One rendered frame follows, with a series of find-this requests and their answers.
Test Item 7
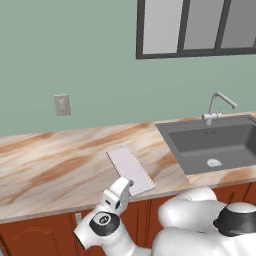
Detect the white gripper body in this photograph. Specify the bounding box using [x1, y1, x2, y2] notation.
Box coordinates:
[109, 176, 135, 214]

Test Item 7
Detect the grey kitchen sink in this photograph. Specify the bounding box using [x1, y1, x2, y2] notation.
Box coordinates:
[154, 113, 256, 176]

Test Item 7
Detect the silver sink tap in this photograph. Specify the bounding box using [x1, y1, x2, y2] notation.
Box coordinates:
[201, 91, 239, 127]

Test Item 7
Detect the dark framed window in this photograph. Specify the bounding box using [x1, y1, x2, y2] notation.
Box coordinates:
[135, 0, 256, 61]

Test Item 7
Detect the grey wall socket plate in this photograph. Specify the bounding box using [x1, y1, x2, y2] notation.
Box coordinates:
[53, 93, 72, 117]

